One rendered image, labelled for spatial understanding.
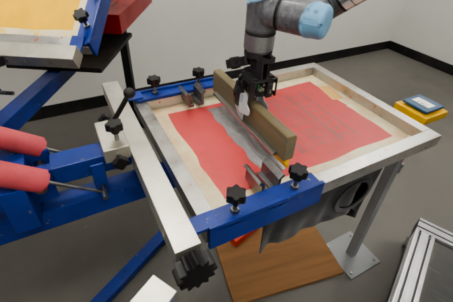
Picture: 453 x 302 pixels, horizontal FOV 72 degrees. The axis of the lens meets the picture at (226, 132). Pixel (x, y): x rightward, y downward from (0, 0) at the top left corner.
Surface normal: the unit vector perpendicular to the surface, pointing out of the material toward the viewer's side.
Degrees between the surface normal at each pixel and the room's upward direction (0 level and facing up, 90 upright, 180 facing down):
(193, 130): 0
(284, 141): 90
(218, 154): 0
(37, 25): 32
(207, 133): 0
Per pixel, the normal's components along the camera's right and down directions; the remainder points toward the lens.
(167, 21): 0.47, 0.54
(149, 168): 0.04, -0.80
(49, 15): 0.01, -0.37
